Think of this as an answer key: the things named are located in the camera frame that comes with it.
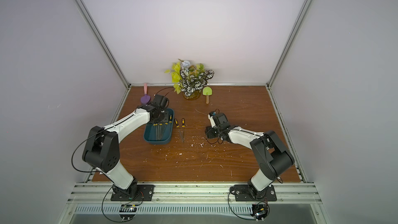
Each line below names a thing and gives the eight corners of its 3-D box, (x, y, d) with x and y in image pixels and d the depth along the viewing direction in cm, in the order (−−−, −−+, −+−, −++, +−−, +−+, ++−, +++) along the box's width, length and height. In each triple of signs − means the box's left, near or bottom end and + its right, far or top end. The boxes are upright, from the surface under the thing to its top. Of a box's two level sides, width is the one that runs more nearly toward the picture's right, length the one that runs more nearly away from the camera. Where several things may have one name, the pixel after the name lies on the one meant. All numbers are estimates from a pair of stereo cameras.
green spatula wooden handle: (202, 103, 111) (202, 101, 109) (202, 89, 121) (202, 86, 118) (212, 103, 111) (212, 101, 109) (211, 89, 121) (212, 86, 118)
